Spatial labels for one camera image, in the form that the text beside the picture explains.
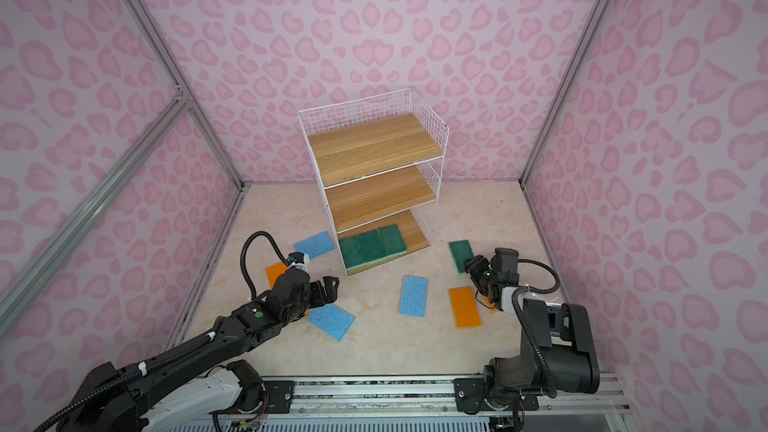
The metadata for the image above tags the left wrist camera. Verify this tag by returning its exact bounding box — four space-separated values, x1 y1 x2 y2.
287 252 310 272

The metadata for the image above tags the green sponge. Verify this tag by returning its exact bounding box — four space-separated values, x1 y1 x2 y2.
358 230 387 266
339 235 364 271
449 240 475 274
378 224 407 258

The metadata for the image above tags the blue sponge near shelf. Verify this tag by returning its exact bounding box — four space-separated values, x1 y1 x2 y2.
294 231 335 259

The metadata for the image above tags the blue sponge lower left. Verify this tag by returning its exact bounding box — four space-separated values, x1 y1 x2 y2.
308 304 355 341

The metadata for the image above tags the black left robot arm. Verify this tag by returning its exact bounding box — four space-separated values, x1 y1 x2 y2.
36 231 340 431

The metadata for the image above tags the blue sponge centre right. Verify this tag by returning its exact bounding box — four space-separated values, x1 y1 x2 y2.
398 275 429 318

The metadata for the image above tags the white wire wooden shelf rack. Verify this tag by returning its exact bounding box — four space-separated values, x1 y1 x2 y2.
298 88 450 276

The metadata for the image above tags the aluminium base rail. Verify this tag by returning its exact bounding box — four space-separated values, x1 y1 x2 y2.
110 373 640 432

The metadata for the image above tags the orange sponge upper left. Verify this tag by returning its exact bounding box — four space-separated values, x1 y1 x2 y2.
265 263 287 289

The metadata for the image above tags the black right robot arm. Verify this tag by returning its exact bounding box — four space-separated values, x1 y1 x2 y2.
454 248 601 430

